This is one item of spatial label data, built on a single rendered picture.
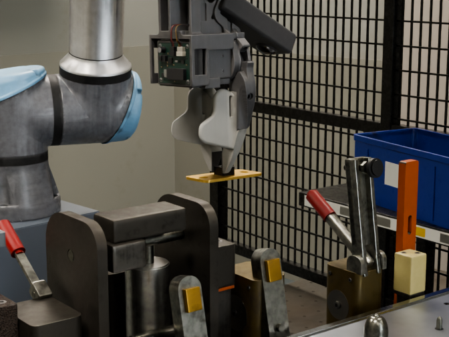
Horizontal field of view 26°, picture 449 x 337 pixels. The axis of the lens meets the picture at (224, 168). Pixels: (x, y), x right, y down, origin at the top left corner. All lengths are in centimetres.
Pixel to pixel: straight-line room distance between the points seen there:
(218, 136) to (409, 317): 51
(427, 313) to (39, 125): 65
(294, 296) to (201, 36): 148
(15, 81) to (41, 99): 5
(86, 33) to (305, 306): 105
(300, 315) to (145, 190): 294
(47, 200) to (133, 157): 350
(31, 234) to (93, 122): 20
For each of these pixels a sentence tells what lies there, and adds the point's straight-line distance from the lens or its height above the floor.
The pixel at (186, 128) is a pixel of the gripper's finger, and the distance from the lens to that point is 106.
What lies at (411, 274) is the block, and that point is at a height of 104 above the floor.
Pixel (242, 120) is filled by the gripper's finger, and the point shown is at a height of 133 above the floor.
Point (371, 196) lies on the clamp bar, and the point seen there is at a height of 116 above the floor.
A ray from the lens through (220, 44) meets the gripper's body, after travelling 101.
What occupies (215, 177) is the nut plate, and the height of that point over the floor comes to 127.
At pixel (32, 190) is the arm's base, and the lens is 156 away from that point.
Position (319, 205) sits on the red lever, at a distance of 150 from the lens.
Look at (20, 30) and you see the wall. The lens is 460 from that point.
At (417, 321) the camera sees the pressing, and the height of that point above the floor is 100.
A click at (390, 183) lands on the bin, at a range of 190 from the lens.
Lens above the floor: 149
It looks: 12 degrees down
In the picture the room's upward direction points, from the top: straight up
